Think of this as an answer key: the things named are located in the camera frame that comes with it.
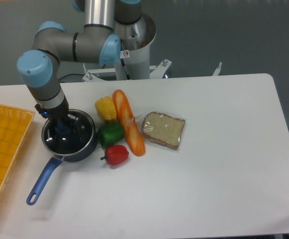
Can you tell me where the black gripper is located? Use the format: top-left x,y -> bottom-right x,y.
35,98 -> 79,133

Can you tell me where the glass lid blue knob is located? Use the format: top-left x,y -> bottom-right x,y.
41,109 -> 97,156

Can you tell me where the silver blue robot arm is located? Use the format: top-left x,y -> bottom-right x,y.
16,0 -> 142,121

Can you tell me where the dark blue saucepan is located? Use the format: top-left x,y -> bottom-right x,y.
26,109 -> 98,206

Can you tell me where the yellow bell pepper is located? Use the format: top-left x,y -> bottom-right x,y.
95,96 -> 117,123

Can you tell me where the green bell pepper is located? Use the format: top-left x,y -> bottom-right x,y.
97,122 -> 125,148

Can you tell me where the red bell pepper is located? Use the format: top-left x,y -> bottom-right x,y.
100,145 -> 129,166

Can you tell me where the yellow wicker basket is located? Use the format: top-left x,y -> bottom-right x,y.
0,104 -> 35,193

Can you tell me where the orange baguette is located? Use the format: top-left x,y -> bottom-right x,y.
112,89 -> 145,157

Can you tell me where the wrapped bread slice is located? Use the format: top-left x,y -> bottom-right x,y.
135,111 -> 186,150

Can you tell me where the black floor cable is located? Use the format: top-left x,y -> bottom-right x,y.
58,63 -> 107,83

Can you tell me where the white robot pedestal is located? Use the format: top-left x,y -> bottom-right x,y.
82,12 -> 223,82

